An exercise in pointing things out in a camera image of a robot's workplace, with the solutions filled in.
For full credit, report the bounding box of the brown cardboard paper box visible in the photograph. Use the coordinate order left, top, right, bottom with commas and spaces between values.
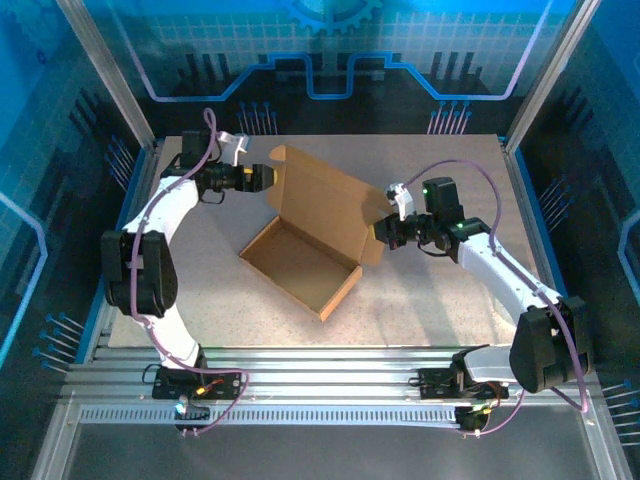
237, 144, 396, 322

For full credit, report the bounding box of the small black controller box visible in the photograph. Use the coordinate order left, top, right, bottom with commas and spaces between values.
455, 404, 496, 434
172, 397, 212, 432

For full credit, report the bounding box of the blue table edge strip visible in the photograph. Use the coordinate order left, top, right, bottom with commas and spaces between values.
74, 144, 151, 364
509, 144, 586, 364

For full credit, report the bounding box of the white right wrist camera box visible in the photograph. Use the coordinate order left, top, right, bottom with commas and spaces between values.
384, 182, 414, 221

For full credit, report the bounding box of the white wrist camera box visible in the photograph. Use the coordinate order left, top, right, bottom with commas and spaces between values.
384, 182, 414, 221
214, 130, 250, 166

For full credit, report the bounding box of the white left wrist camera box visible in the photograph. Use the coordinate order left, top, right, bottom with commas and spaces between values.
214, 130, 250, 166

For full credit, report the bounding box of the aluminium side rail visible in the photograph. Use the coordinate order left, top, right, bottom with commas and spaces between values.
92, 139, 164, 351
499, 139, 571, 351

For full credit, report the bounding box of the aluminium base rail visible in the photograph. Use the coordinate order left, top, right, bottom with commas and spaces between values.
59, 346, 601, 401

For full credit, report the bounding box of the aluminium frame post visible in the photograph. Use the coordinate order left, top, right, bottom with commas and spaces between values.
503, 0, 604, 151
53, 0, 157, 151

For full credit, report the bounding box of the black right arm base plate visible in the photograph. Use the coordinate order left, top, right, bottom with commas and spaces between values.
417, 367, 511, 401

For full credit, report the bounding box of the slotted grey cable duct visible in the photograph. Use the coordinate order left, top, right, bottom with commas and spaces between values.
78, 405, 464, 427

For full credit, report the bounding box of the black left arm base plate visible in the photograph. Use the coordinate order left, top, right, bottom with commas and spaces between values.
151, 367, 245, 401

